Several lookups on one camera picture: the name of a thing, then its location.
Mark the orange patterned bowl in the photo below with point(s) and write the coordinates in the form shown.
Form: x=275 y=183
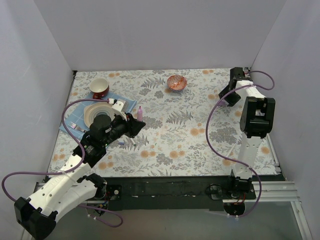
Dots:
x=176 y=82

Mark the red ceramic mug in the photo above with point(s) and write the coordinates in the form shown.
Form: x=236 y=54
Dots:
x=99 y=87

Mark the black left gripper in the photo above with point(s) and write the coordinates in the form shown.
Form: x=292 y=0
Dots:
x=128 y=123

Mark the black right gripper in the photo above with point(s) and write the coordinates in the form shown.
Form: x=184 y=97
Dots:
x=231 y=92

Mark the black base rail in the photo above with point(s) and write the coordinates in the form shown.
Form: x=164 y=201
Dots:
x=215 y=193

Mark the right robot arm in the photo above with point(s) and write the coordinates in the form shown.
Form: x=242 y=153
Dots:
x=255 y=123

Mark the white pen with green tip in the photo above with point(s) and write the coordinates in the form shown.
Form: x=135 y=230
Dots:
x=132 y=141

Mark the black handled fork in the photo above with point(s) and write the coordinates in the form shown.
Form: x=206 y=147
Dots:
x=76 y=127

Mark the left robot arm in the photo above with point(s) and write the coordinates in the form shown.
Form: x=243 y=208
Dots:
x=41 y=211

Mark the blue checked cloth napkin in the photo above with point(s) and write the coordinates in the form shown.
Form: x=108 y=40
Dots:
x=65 y=143

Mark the pink highlighter pen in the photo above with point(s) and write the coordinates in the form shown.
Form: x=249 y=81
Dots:
x=140 y=114

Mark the beige plate with blue rings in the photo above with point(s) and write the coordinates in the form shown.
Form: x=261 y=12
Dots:
x=94 y=110

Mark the floral tablecloth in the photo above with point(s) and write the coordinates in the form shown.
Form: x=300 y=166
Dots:
x=185 y=134

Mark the white pen with blue tip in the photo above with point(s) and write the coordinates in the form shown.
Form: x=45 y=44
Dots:
x=230 y=153

